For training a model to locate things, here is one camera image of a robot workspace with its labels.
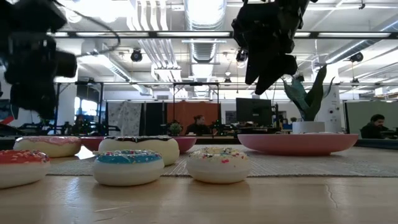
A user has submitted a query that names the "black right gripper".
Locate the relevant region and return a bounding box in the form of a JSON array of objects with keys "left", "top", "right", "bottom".
[{"left": 231, "top": 0, "right": 312, "bottom": 96}]

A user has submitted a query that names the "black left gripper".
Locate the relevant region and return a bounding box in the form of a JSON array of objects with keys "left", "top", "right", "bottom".
[{"left": 0, "top": 32, "right": 78, "bottom": 121}]

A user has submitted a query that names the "pink frosted large donut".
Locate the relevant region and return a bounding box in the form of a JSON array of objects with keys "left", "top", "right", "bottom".
[{"left": 12, "top": 136, "right": 82, "bottom": 158}]

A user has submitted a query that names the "red frosted sprinkle donut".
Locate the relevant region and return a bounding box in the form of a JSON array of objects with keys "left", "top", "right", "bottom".
[{"left": 0, "top": 149, "right": 51, "bottom": 190}]

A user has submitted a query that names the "white frosted sprinkle donut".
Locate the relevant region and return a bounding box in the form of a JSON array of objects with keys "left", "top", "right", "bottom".
[{"left": 185, "top": 147, "right": 251, "bottom": 184}]

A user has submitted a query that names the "blue frosted sprinkle donut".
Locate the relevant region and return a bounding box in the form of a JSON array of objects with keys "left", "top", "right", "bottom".
[{"left": 92, "top": 149, "right": 165, "bottom": 187}]

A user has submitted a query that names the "chocolate frosted large donut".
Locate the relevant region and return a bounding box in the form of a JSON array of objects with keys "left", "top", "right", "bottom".
[{"left": 98, "top": 136, "right": 180, "bottom": 167}]

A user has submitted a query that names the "black computer monitor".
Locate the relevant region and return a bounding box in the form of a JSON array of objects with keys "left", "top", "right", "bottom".
[{"left": 235, "top": 97, "right": 274, "bottom": 127}]

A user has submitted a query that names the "snake plant in white pot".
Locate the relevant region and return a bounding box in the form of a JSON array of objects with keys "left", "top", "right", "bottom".
[{"left": 282, "top": 64, "right": 336, "bottom": 134}]

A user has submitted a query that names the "light pink plate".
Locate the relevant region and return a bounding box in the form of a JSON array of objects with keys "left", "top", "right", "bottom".
[{"left": 237, "top": 133, "right": 359, "bottom": 156}]

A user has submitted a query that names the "orange partition panel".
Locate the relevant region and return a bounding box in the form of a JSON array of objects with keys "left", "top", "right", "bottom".
[{"left": 166, "top": 101, "right": 221, "bottom": 135}]

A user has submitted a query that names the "person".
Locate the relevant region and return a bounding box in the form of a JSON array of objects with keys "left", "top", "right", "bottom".
[
  {"left": 359, "top": 114, "right": 391, "bottom": 139},
  {"left": 185, "top": 114, "right": 213, "bottom": 136}
]

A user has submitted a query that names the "white patterned cloth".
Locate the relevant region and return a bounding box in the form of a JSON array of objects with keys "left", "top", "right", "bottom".
[{"left": 107, "top": 101, "right": 143, "bottom": 136}]

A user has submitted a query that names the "grey woven placemat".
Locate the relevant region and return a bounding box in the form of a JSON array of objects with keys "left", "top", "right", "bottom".
[{"left": 46, "top": 144, "right": 398, "bottom": 178}]

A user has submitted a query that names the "grey partition panel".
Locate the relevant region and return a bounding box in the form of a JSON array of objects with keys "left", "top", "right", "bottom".
[{"left": 344, "top": 100, "right": 398, "bottom": 135}]

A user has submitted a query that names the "small green potted plant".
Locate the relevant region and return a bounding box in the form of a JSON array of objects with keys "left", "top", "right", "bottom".
[{"left": 169, "top": 122, "right": 183, "bottom": 137}]

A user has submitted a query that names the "dark pink plate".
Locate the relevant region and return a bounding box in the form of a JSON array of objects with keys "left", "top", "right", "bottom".
[{"left": 80, "top": 136, "right": 197, "bottom": 154}]

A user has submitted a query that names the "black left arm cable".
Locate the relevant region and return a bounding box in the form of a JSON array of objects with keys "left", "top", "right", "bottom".
[{"left": 52, "top": 0, "right": 121, "bottom": 57}]

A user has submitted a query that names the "black aluminium rig frame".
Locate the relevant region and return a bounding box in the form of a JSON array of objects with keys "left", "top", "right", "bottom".
[{"left": 46, "top": 30, "right": 398, "bottom": 40}]

